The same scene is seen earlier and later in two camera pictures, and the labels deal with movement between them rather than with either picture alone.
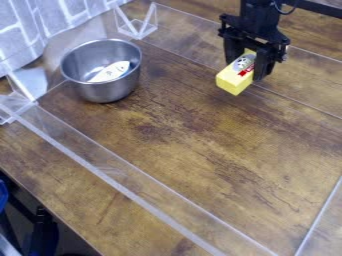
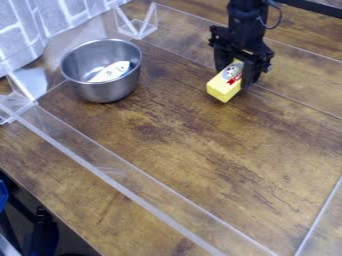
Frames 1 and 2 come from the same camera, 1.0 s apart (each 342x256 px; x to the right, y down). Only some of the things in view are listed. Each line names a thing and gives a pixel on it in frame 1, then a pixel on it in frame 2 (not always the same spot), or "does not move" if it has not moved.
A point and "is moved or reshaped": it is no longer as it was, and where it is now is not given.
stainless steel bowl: x=103 y=67 does not move
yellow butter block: x=236 y=76 is moved or reshaped
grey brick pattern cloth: x=29 y=21 does not move
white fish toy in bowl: x=100 y=74 does not move
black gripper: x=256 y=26 → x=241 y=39
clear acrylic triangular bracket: x=135 y=27 does not move
